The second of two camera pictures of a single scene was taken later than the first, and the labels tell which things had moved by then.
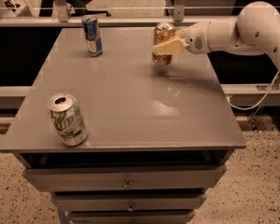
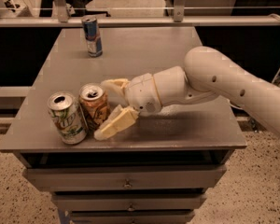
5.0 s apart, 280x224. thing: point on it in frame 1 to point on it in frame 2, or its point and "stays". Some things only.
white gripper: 196,38 to 142,92
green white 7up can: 67,119 stays
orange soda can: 162,32 to 94,105
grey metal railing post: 60,10 stays
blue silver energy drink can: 94,44 stays
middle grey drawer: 128,202 stays
